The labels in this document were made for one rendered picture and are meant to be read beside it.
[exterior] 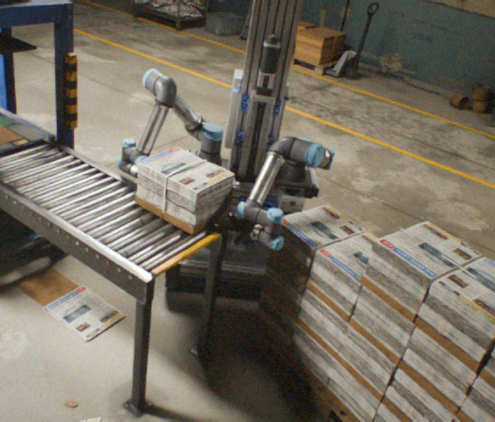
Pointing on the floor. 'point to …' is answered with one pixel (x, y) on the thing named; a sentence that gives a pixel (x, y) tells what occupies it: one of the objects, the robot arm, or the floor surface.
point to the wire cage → (172, 10)
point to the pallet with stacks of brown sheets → (317, 47)
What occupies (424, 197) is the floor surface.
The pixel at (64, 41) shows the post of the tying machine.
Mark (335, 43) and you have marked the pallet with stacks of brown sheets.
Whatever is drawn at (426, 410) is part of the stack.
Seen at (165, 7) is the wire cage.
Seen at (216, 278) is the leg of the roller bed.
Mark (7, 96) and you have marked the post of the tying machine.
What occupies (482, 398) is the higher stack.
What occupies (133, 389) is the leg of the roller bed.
